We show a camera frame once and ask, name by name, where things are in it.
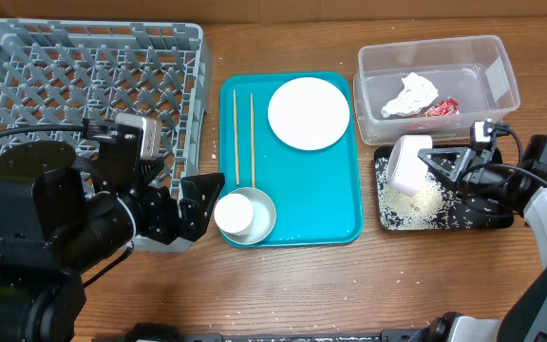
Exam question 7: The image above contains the small white cup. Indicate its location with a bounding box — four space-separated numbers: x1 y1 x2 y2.
214 193 255 236

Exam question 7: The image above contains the white rice bowl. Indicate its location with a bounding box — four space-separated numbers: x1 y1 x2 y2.
387 135 433 198

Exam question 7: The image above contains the grey metal bowl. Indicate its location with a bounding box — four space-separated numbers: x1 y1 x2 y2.
219 187 277 246

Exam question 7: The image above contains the red snack wrapper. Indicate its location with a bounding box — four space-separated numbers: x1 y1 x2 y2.
404 98 460 131

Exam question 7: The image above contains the white napkin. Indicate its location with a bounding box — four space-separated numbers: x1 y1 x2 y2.
381 72 439 119

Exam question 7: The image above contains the wooden chopstick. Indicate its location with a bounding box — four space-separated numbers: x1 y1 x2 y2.
233 89 240 186
250 93 255 188

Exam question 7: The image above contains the large white plate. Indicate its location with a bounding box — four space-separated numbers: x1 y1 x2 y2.
268 77 350 151

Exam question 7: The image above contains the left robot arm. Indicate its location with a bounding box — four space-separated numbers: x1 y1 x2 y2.
0 122 225 341

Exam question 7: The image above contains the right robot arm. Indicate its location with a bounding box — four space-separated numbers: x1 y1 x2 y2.
393 133 547 341

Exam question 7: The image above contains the black plastic tray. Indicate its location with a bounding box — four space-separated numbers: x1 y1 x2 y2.
373 146 514 231

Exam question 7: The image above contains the pile of rice grains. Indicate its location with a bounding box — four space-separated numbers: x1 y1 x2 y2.
374 158 462 232

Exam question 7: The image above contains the clear plastic bin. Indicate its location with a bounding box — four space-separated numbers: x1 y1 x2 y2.
353 35 520 145

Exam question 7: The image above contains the teal plastic tray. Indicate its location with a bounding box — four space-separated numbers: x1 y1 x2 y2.
218 71 364 247

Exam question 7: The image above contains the grey plastic dish rack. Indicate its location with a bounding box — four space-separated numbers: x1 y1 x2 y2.
0 17 214 253

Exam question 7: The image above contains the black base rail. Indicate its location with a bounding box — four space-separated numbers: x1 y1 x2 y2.
91 328 417 342

